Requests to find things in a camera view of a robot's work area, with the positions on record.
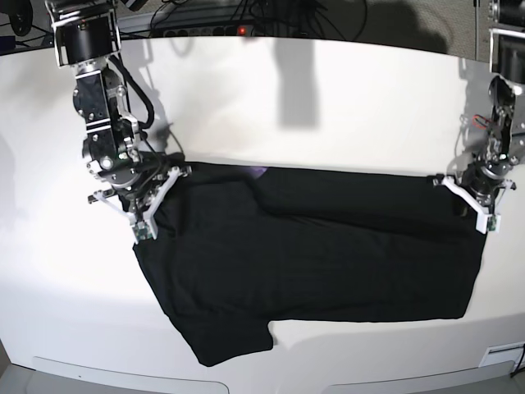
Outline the white power strip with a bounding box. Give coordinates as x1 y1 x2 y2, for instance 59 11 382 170
152 24 253 38

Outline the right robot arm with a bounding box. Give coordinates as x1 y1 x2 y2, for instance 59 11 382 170
45 1 190 241

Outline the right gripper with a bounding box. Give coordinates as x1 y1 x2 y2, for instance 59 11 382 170
87 149 192 230

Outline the black T-shirt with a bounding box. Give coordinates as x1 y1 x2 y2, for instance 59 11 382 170
134 163 486 367

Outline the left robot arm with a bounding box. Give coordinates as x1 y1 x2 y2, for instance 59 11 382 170
461 1 524 211

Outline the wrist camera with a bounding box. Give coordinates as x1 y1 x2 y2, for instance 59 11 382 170
131 218 158 244
476 213 501 234

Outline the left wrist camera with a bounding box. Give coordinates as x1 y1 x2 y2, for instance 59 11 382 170
476 213 501 234

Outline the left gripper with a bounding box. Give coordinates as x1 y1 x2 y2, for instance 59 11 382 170
461 158 512 205

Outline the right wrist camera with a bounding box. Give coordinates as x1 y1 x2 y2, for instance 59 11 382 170
131 218 158 244

